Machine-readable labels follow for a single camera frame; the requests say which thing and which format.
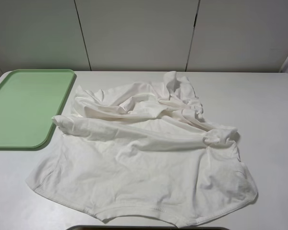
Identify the white short sleeve shirt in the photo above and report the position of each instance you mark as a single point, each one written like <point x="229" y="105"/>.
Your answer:
<point x="144" y="149"/>

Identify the light green plastic tray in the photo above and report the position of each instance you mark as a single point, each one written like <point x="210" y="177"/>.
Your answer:
<point x="29" y="98"/>

